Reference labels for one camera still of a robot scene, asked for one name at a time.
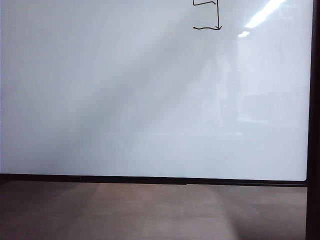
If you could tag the black metal whiteboard stand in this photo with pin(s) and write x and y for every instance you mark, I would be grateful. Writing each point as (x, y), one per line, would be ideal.
(313, 150)

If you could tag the white whiteboard with black frame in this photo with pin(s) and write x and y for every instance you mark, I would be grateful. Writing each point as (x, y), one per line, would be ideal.
(125, 100)

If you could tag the black whiteboard pen tray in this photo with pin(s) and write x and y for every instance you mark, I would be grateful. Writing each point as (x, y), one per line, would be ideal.
(250, 184)

